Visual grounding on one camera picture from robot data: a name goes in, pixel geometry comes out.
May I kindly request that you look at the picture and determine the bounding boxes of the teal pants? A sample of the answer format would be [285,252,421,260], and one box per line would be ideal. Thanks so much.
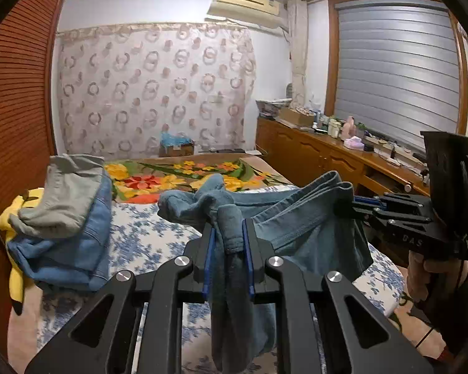
[156,170,375,373]

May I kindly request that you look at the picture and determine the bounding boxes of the person's right hand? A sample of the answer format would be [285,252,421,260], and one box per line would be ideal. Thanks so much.
[407,251,468,302]

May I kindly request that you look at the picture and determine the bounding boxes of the pink tissue pack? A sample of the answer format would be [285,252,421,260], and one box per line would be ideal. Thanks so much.
[343,136,364,151]

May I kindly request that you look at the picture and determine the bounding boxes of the pink bottle on cabinet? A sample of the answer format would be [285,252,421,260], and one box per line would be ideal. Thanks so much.
[341,116,356,141]

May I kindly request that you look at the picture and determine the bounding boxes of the blue denim jeans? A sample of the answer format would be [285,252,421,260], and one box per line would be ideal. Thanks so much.
[10,174,112,293]

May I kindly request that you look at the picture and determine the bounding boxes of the wooden sideboard cabinet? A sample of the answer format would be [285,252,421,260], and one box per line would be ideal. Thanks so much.
[256,117,429,196]

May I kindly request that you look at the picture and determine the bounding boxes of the yellow plush toy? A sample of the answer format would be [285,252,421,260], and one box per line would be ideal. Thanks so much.
[0,187,44,316]

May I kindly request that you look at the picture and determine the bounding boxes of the cardboard box on cabinet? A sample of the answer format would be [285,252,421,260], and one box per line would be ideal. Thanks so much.
[279,107,315,127]

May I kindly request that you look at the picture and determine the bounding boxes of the blue floral bed sheet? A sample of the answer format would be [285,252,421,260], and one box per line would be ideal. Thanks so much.
[36,203,404,373]

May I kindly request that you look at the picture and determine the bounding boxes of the grey roller window blind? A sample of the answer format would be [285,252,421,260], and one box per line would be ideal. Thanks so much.
[335,0,460,149]

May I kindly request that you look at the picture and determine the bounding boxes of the grey-green folded garment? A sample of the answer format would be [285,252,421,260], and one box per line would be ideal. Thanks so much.
[9,155,110,239]

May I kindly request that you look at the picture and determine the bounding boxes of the colourful flower blanket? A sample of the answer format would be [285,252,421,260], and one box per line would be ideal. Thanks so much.
[105,154,290,204]

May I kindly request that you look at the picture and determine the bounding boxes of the cardboard box with blue bag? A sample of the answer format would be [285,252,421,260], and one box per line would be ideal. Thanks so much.
[159,132,194,157]

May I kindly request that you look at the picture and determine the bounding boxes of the pink circle pattern curtain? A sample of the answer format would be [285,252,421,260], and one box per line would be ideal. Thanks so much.
[57,23,257,159]

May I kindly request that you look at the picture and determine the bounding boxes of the brown louvered wardrobe door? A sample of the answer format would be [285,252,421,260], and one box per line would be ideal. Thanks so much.
[0,0,64,355]

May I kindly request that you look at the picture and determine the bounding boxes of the white wall air conditioner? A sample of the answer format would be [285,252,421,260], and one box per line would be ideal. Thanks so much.
[208,0,286,29]

